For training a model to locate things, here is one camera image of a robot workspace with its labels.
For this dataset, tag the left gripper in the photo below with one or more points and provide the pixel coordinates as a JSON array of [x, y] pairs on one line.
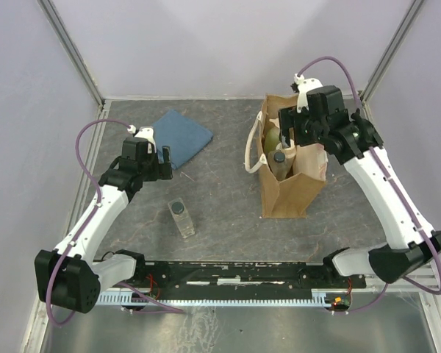
[[162, 170]]

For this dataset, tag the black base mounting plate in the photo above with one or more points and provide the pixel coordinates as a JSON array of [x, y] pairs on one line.
[[302, 275]]

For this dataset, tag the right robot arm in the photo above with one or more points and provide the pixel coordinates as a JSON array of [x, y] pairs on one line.
[[411, 241]]

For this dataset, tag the right aluminium frame post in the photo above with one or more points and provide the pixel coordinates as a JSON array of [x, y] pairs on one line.
[[402, 30]]

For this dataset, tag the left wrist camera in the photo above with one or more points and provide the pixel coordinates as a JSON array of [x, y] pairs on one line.
[[148, 133]]

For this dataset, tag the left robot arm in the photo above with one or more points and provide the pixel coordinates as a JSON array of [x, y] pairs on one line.
[[69, 276]]

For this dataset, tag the green pump bottle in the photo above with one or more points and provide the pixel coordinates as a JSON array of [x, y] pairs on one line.
[[272, 137]]

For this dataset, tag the folded blue cloth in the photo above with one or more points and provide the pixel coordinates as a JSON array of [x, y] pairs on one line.
[[185, 137]]

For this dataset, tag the square clear bottle black cap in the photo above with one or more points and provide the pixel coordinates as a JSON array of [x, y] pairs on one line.
[[280, 164]]

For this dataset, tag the aluminium frame post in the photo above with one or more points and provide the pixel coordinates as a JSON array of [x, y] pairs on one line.
[[402, 30], [50, 11]]

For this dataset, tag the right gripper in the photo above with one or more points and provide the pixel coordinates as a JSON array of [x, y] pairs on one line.
[[287, 118]]

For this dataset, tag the brown canvas bag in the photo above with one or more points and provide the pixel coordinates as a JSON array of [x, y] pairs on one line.
[[291, 197]]

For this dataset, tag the left aluminium frame post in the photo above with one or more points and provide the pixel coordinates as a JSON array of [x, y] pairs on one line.
[[50, 11]]

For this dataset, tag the cream plastic bottle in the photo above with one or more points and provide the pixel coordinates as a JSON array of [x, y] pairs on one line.
[[289, 152]]

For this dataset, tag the tall clear bottle black cap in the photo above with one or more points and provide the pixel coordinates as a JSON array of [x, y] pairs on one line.
[[182, 218]]

